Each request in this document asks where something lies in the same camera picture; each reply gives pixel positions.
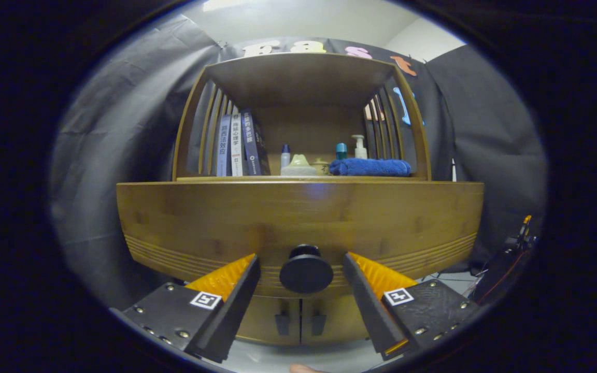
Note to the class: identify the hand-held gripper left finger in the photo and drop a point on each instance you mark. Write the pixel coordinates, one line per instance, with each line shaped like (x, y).
(236, 305)

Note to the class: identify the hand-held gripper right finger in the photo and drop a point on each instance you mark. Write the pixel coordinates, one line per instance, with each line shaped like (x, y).
(368, 305)

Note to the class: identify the wooden drawer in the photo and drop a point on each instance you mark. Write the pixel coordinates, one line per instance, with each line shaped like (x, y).
(226, 223)

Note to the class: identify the pale green scrub brush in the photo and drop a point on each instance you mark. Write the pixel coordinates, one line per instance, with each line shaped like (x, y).
(298, 167)

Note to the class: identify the wooden cabinet door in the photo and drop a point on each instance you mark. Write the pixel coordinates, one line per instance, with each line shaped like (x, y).
(340, 316)
(267, 321)

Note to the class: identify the wooden countertop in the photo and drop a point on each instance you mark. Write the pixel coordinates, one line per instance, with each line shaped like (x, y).
(267, 178)

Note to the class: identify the wooden cabinet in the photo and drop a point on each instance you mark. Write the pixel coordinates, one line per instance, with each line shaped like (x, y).
(298, 77)

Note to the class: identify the black device with orange tip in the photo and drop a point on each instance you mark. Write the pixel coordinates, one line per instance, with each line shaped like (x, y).
(500, 269)

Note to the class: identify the folded blue towel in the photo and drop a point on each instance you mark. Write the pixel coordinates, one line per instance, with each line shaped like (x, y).
(371, 167)

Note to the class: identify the beige lidded teacup with saucer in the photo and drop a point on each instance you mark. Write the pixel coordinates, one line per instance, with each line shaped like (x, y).
(322, 167)

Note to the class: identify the white pump bottle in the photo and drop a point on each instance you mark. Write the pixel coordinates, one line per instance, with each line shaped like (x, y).
(360, 151)

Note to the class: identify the white bottle with blue cap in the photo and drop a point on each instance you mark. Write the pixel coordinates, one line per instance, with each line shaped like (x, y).
(285, 158)

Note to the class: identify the light blue book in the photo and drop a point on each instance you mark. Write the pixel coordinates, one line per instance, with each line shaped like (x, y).
(223, 150)

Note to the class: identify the teal bottle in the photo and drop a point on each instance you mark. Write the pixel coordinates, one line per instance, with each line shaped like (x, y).
(341, 152)

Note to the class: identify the white book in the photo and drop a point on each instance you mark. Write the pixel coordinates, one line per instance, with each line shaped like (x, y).
(236, 147)

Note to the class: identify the dark navy book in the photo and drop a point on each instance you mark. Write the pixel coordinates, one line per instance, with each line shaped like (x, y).
(252, 145)

